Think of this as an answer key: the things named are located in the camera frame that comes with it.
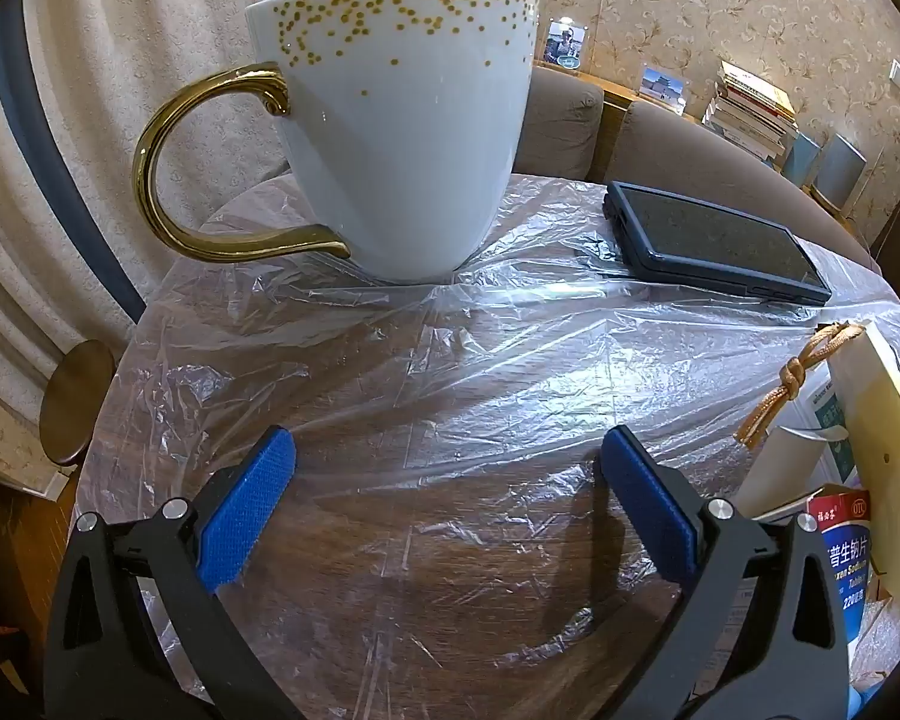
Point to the beige textured cabinet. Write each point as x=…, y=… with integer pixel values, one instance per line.
x=7, y=435

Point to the round wooden stool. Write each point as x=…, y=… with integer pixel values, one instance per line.
x=75, y=397

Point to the stack of books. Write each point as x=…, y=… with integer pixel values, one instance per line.
x=750, y=112

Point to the small building photo frame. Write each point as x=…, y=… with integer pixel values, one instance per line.
x=664, y=85

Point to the red and blue medicine box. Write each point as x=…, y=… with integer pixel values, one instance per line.
x=844, y=577

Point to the small portrait photo frame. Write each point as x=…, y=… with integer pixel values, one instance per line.
x=565, y=43

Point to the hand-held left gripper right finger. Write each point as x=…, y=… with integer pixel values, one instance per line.
x=649, y=510

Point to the dark grey pole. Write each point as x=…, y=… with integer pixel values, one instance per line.
x=52, y=157

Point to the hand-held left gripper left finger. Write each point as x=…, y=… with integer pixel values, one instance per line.
x=244, y=510

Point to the beige curtain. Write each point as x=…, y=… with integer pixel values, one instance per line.
x=120, y=37

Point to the dark blue tablet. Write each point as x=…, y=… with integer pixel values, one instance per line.
x=720, y=240

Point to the grey blue box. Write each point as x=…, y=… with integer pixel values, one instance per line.
x=840, y=171
x=801, y=159

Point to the brown sofa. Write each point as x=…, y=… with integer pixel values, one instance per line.
x=562, y=120

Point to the white paper box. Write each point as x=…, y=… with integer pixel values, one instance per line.
x=795, y=457

